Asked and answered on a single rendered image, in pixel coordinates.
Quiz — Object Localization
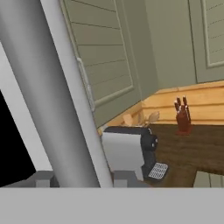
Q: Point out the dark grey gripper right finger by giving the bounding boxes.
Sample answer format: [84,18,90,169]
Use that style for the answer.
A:
[111,170,152,188]

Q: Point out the red-brown knife block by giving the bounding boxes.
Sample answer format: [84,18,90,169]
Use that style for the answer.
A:
[173,95,194,137]

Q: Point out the wooden utensils in pot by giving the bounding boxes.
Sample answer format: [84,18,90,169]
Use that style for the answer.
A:
[122,110,161,129]

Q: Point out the green louvred cupboard door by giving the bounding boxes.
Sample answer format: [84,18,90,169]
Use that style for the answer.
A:
[187,0,224,84]
[59,0,144,130]

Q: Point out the white cupboard door handle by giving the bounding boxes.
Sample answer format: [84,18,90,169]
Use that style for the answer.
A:
[76,56,96,113]

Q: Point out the white and black coffee machine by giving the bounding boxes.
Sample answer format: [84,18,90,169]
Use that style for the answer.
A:
[100,125,170,182]

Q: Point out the pale green base cupboard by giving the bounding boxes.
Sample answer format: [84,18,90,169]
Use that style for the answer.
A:
[192,171,224,188]

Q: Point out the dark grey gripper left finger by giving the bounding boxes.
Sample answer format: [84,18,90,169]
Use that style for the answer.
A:
[0,171,60,188]

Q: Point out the grey microwave door handle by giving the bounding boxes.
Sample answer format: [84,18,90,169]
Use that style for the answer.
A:
[0,0,102,188]

